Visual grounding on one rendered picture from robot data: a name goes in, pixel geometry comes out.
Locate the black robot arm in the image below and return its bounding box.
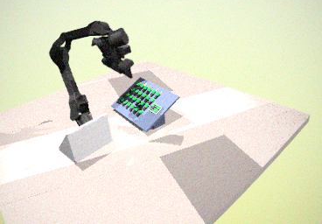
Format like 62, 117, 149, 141
49, 20, 131, 127

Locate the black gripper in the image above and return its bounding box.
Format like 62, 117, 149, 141
101, 48, 134, 78

